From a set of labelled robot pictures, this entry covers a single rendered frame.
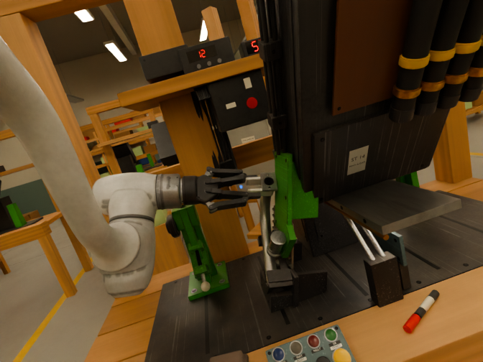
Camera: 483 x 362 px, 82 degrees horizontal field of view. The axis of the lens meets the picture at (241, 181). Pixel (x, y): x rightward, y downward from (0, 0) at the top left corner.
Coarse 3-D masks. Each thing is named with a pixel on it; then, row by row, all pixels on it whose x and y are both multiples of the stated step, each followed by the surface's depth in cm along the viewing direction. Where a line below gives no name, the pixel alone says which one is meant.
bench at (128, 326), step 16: (464, 192) 104; (480, 192) 101; (240, 256) 107; (176, 272) 109; (160, 288) 101; (128, 304) 97; (144, 304) 94; (112, 320) 90; (128, 320) 88; (144, 320) 86; (112, 336) 83; (128, 336) 81; (144, 336) 79; (96, 352) 78; (112, 352) 76; (128, 352) 74; (144, 352) 73
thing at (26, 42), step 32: (128, 0) 85; (160, 0) 87; (0, 32) 82; (32, 32) 86; (160, 32) 88; (32, 64) 85; (64, 96) 94; (192, 128) 95; (448, 128) 109; (192, 160) 97; (448, 160) 113; (224, 224) 103; (224, 256) 106
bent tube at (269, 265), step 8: (264, 176) 74; (272, 176) 74; (264, 184) 72; (272, 184) 72; (264, 200) 78; (264, 208) 80; (264, 216) 81; (264, 224) 80; (264, 232) 79; (264, 240) 78; (264, 248) 76; (264, 256) 75; (264, 264) 74; (272, 264) 73
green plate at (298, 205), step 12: (276, 156) 73; (288, 156) 63; (276, 168) 73; (288, 168) 64; (288, 180) 64; (276, 192) 75; (288, 192) 65; (300, 192) 66; (312, 192) 67; (276, 204) 75; (288, 204) 65; (300, 204) 67; (312, 204) 67; (276, 216) 76; (288, 216) 66; (300, 216) 68; (312, 216) 68
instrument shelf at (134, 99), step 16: (224, 64) 82; (240, 64) 82; (256, 64) 83; (176, 80) 81; (192, 80) 81; (208, 80) 82; (128, 96) 80; (144, 96) 80; (160, 96) 81; (176, 96) 91
